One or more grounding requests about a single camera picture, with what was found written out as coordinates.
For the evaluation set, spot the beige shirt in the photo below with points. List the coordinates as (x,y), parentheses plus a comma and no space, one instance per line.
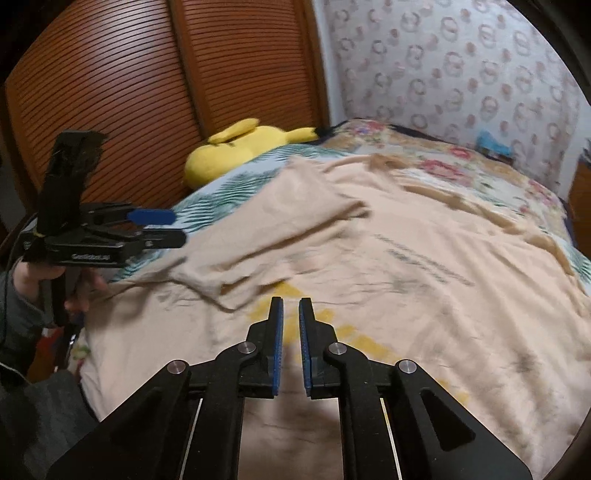
(415,323)

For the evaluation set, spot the wooden cabinet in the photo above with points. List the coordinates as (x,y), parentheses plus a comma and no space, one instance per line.
(581,207)

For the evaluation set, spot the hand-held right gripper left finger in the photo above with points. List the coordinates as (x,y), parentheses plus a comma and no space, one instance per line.
(276,350)

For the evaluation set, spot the person's left forearm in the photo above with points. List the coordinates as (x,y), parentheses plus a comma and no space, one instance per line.
(18,323)

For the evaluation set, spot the blue bristly object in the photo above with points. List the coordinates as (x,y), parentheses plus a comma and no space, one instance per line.
(493,144)

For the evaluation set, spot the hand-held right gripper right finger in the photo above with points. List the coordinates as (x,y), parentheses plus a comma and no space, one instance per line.
(304,350)

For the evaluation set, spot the person's grey clothing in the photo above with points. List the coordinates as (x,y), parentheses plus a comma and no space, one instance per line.
(41,424)

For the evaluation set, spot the person's left hand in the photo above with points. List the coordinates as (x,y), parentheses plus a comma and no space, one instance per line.
(34,279)

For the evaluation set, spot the yellow plush toy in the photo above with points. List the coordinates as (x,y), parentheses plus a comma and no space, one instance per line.
(221,157)

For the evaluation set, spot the floral blanket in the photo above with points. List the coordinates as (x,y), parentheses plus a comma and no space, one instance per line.
(461,159)

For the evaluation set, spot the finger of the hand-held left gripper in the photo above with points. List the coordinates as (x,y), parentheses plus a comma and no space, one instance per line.
(166,239)
(152,217)

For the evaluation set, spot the leaf print blanket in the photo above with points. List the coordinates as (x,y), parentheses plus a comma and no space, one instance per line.
(221,191)

